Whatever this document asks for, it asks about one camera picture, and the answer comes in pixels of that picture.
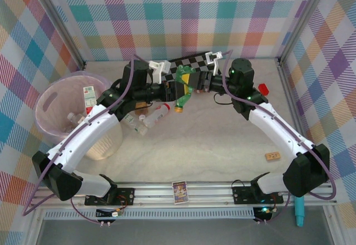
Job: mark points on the playing card box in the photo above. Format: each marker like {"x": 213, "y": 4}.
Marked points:
{"x": 180, "y": 192}

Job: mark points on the turquoise plastic tube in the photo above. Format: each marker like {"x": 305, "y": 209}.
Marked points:
{"x": 299, "y": 211}

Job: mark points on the red plastic block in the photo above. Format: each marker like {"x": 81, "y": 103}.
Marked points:
{"x": 263, "y": 88}

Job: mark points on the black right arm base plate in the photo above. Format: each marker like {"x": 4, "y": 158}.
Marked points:
{"x": 242, "y": 196}

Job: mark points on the pink plastic bin liner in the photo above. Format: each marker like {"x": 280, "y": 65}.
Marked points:
{"x": 53, "y": 100}

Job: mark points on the aluminium frame post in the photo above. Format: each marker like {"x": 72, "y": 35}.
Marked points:
{"x": 302, "y": 19}
{"x": 63, "y": 25}

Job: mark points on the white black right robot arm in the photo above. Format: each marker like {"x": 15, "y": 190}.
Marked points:
{"x": 278, "y": 133}

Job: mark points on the black grey chessboard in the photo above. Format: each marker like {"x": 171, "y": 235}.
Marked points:
{"x": 194, "y": 61}

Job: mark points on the clear plastic bag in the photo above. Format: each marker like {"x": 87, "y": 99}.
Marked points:
{"x": 73, "y": 117}

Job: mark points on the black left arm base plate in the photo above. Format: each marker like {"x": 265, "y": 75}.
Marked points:
{"x": 125, "y": 195}

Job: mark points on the small wooden tile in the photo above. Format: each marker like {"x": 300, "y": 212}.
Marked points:
{"x": 272, "y": 156}

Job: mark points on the white bottle red cap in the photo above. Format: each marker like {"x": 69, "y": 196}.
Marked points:
{"x": 157, "y": 114}

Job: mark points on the small black controller board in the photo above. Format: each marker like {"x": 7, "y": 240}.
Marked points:
{"x": 264, "y": 211}
{"x": 115, "y": 213}

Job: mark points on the aluminium front rail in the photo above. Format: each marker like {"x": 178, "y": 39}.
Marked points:
{"x": 155, "y": 192}

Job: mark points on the cream plastic waste bin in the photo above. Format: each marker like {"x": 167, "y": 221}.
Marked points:
{"x": 111, "y": 142}

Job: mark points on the green plastic bottle yellow cap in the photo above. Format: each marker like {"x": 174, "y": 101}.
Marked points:
{"x": 183, "y": 71}

